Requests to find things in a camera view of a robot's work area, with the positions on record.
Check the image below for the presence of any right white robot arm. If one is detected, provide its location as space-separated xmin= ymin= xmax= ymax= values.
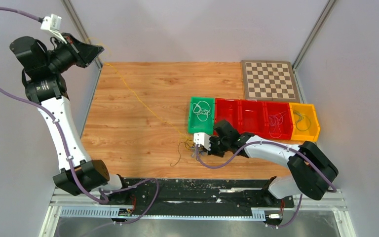
xmin=193 ymin=120 xmax=339 ymax=206

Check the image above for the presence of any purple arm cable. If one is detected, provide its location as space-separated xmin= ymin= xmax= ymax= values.
xmin=194 ymin=140 xmax=337 ymax=229
xmin=0 ymin=7 xmax=160 ymax=225

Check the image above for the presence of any red bin left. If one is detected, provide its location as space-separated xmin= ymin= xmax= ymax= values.
xmin=214 ymin=98 xmax=240 ymax=132

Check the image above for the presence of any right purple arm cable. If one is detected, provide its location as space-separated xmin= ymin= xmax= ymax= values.
xmin=194 ymin=140 xmax=337 ymax=229

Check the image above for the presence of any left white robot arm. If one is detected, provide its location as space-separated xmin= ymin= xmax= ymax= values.
xmin=9 ymin=33 xmax=131 ymax=204

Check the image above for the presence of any white slotted cable duct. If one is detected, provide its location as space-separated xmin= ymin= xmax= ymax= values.
xmin=59 ymin=208 xmax=266 ymax=221

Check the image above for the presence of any left aluminium corner post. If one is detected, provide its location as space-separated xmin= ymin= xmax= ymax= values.
xmin=61 ymin=0 xmax=103 ymax=68

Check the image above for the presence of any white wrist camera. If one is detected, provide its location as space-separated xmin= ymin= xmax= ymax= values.
xmin=40 ymin=14 xmax=67 ymax=44
xmin=193 ymin=132 xmax=211 ymax=151

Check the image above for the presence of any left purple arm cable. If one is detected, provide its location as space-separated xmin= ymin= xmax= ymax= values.
xmin=0 ymin=7 xmax=160 ymax=225

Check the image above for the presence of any green plastic bin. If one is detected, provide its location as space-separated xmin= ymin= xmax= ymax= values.
xmin=188 ymin=96 xmax=215 ymax=135

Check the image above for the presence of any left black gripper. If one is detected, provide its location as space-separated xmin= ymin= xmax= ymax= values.
xmin=44 ymin=34 xmax=103 ymax=75

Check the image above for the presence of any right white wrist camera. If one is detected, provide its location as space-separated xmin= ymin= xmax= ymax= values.
xmin=193 ymin=132 xmax=211 ymax=151

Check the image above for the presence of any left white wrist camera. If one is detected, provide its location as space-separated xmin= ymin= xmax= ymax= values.
xmin=40 ymin=14 xmax=67 ymax=44

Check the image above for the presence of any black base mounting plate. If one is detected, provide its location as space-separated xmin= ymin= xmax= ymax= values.
xmin=108 ymin=179 xmax=295 ymax=217

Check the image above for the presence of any red bin right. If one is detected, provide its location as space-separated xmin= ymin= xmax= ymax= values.
xmin=265 ymin=101 xmax=294 ymax=140

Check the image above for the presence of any aluminium corner post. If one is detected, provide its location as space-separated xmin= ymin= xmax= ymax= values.
xmin=61 ymin=0 xmax=103 ymax=68
xmin=292 ymin=0 xmax=338 ymax=72

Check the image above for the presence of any right aluminium corner post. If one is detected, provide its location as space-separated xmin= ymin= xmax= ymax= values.
xmin=292 ymin=0 xmax=338 ymax=72

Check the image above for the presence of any yellow thin cable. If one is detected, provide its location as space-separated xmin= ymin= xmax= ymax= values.
xmin=84 ymin=37 xmax=190 ymax=141

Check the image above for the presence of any white thin cable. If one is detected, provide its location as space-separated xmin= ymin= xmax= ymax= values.
xmin=191 ymin=100 xmax=212 ymax=122

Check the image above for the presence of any black thin cable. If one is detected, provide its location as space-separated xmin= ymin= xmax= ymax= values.
xmin=170 ymin=141 xmax=185 ymax=167

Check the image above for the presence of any yellow plastic bin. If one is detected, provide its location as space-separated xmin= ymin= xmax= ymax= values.
xmin=289 ymin=103 xmax=321 ymax=142

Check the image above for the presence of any wooden chessboard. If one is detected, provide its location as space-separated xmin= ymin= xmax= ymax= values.
xmin=241 ymin=60 xmax=301 ymax=103

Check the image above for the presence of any pink thin cable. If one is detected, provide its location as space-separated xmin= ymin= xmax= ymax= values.
xmin=269 ymin=114 xmax=287 ymax=139
xmin=267 ymin=112 xmax=288 ymax=128

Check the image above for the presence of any red bin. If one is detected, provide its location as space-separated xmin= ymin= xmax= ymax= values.
xmin=238 ymin=100 xmax=268 ymax=136
xmin=214 ymin=98 xmax=240 ymax=132
xmin=265 ymin=101 xmax=294 ymax=140

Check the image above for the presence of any red bin middle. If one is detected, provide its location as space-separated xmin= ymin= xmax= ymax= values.
xmin=238 ymin=100 xmax=268 ymax=136

